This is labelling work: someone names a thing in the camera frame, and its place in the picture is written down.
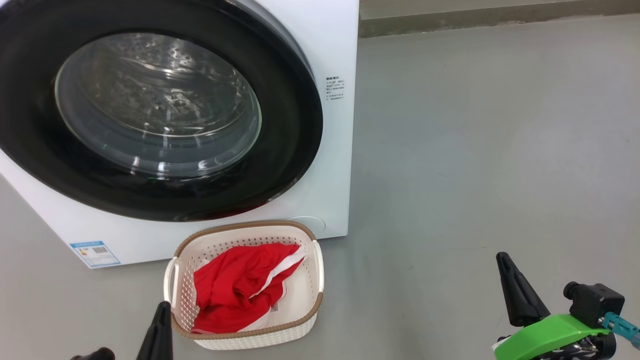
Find cream perforated basket brown rim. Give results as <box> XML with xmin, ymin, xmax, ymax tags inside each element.
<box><xmin>163</xmin><ymin>220</ymin><xmax>325</xmax><ymax>350</ymax></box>

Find round white filter cover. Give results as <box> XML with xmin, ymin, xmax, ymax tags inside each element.
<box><xmin>289</xmin><ymin>216</ymin><xmax>327</xmax><ymax>234</ymax></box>

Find teal cable connector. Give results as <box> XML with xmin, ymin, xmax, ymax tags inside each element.
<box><xmin>601</xmin><ymin>312</ymin><xmax>640</xmax><ymax>350</ymax></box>

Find small black text sticker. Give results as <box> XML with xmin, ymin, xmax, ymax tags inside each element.
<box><xmin>325</xmin><ymin>76</ymin><xmax>346</xmax><ymax>102</ymax></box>

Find black round glass washer door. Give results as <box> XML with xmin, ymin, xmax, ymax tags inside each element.
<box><xmin>0</xmin><ymin>0</ymin><xmax>324</xmax><ymax>222</ymax></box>

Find blue energy label sticker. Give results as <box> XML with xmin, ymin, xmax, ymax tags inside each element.
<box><xmin>70</xmin><ymin>241</ymin><xmax>121</xmax><ymax>268</ymax></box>

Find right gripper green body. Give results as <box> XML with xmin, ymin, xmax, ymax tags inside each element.
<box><xmin>492</xmin><ymin>314</ymin><xmax>617</xmax><ymax>360</ymax></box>

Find white front-load washing machine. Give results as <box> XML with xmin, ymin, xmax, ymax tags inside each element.
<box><xmin>0</xmin><ymin>0</ymin><xmax>360</xmax><ymax>269</ymax></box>

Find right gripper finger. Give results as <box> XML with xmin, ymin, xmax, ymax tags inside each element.
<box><xmin>496</xmin><ymin>251</ymin><xmax>551</xmax><ymax>327</ymax></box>

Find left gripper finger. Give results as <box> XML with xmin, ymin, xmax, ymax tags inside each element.
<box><xmin>136</xmin><ymin>301</ymin><xmax>174</xmax><ymax>360</ymax></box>

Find red and white garment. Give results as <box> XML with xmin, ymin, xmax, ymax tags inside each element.
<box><xmin>191</xmin><ymin>242</ymin><xmax>308</xmax><ymax>335</ymax></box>

